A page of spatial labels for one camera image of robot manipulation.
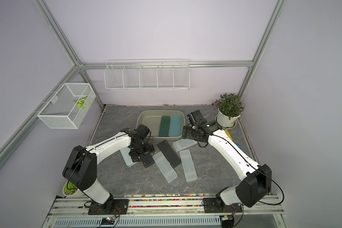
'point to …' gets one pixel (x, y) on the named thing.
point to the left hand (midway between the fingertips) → (148, 156)
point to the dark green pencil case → (164, 128)
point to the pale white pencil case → (127, 158)
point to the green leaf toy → (80, 101)
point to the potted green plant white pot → (230, 107)
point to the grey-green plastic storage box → (152, 118)
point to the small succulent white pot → (71, 191)
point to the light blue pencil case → (175, 126)
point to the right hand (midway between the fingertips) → (190, 133)
